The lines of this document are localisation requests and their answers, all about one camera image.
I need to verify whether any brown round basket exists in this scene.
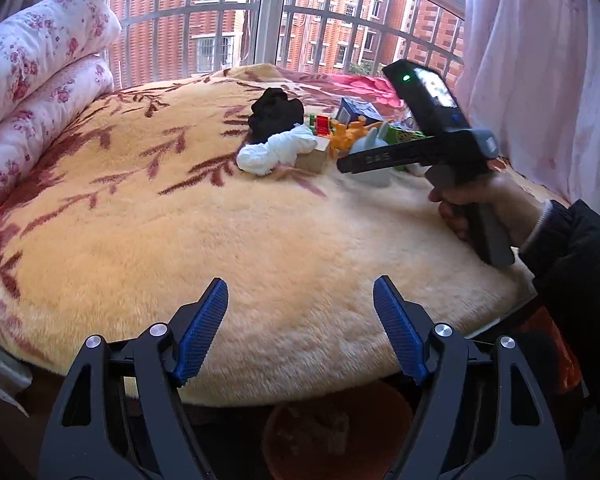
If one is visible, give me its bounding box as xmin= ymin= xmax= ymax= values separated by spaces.
xmin=262 ymin=382 xmax=415 ymax=480

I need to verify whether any person's right hand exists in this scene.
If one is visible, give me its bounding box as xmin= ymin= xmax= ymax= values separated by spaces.
xmin=428 ymin=170 xmax=548 ymax=256

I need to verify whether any grey plastic toy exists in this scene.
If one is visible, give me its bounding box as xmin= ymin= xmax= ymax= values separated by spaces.
xmin=350 ymin=122 xmax=396 ymax=188

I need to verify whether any wooden block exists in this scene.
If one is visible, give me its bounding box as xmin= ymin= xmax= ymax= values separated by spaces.
xmin=296 ymin=137 xmax=333 ymax=173

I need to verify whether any pink sheer curtain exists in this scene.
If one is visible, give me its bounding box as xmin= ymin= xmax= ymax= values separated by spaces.
xmin=455 ymin=0 xmax=600 ymax=231

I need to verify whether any person's right forearm dark sleeve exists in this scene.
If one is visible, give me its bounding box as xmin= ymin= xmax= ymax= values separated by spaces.
xmin=517 ymin=199 xmax=600 ymax=436

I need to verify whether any green snack packet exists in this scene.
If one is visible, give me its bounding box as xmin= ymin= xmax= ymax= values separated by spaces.
xmin=385 ymin=119 xmax=426 ymax=171

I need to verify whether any orange toy dinosaur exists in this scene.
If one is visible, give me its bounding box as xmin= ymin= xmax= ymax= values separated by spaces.
xmin=327 ymin=116 xmax=370 ymax=157

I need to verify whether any white window grille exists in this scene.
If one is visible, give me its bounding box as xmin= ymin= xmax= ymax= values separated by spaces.
xmin=100 ymin=0 xmax=466 ymax=86

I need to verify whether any rolled pink floral quilt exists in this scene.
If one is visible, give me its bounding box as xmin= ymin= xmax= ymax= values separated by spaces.
xmin=0 ymin=0 xmax=123 ymax=231

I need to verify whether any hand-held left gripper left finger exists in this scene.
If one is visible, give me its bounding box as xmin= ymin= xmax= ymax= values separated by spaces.
xmin=37 ymin=277 xmax=229 ymax=480

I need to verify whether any white cloth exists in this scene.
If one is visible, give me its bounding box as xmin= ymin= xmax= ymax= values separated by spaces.
xmin=236 ymin=124 xmax=318 ymax=177

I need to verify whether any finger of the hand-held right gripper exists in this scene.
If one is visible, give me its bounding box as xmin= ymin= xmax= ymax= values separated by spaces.
xmin=336 ymin=136 xmax=432 ymax=176

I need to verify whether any grey window frame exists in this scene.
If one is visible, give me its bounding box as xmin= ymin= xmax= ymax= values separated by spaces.
xmin=30 ymin=0 xmax=468 ymax=83

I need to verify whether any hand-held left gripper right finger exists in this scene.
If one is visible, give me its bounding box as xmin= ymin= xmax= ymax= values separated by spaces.
xmin=372 ymin=275 xmax=566 ymax=480

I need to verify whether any orange red bag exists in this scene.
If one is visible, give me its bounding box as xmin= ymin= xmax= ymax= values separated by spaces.
xmin=522 ymin=305 xmax=583 ymax=396

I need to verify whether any red brick building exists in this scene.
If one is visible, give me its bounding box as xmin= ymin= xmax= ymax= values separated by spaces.
xmin=105 ymin=0 xmax=466 ymax=86

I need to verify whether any black cloth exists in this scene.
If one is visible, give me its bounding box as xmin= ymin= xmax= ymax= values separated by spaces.
xmin=248 ymin=88 xmax=305 ymax=143

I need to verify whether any yellow floral plush blanket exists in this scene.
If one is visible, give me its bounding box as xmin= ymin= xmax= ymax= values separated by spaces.
xmin=0 ymin=63 xmax=571 ymax=407

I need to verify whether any blue cardboard box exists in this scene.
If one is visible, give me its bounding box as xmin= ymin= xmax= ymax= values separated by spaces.
xmin=336 ymin=97 xmax=385 ymax=128

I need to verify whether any white mattress edge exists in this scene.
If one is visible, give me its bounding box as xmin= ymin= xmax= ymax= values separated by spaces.
xmin=0 ymin=335 xmax=33 ymax=418

